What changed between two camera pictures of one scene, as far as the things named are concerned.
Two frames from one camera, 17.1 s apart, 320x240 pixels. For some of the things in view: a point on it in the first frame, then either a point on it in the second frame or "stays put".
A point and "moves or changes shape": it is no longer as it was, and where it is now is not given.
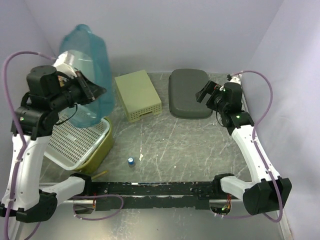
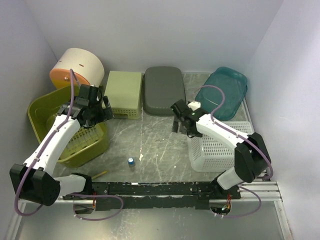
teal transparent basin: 91,60 moves or changes shape
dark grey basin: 184,84 -> 163,86
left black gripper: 92,90 -> 105,113
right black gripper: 208,88 -> 193,133
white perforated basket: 70,145 -> 205,154
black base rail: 154,195 stays put
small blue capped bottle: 130,160 stays put
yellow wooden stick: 99,174 stays put
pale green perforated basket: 138,96 moves or changes shape
